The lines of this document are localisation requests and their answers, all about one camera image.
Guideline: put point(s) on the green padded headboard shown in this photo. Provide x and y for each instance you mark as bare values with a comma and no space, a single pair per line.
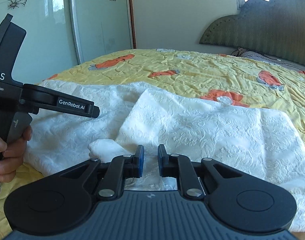
262,27

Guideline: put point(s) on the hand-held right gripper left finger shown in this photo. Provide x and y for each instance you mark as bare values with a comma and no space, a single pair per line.
141,162

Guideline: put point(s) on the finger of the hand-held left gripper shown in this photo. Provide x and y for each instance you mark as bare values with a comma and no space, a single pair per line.
72,105

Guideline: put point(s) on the grey patterned pillow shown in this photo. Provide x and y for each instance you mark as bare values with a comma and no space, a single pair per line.
257,56

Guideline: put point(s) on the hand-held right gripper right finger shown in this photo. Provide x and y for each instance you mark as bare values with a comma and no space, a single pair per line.
162,162

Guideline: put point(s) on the white textured pants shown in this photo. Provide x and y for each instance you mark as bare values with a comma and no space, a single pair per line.
205,135

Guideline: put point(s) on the yellow printed quilt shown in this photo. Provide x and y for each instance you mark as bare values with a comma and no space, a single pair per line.
192,67

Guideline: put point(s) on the person's left hand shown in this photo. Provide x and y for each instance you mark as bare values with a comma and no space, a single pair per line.
12,160

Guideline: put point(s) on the floral frosted glass wardrobe door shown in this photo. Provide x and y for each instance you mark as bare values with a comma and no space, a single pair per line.
102,20
40,42

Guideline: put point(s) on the brown wooden wardrobe trim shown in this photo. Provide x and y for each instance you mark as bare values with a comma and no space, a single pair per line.
132,12

